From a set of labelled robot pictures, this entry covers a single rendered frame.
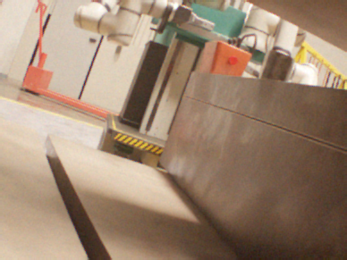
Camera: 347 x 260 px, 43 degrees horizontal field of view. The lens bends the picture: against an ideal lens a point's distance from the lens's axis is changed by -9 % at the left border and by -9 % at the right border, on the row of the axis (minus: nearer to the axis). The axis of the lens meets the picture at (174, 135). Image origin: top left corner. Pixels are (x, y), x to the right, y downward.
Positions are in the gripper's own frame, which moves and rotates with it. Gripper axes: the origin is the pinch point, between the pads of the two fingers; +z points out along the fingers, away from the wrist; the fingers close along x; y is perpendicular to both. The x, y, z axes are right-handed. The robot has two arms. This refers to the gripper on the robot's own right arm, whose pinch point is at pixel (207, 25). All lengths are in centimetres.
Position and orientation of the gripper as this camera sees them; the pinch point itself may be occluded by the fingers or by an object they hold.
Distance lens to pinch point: 170.2
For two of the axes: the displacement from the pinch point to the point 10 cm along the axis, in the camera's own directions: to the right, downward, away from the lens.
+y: 3.4, -9.4, -0.7
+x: -1.9, -1.5, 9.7
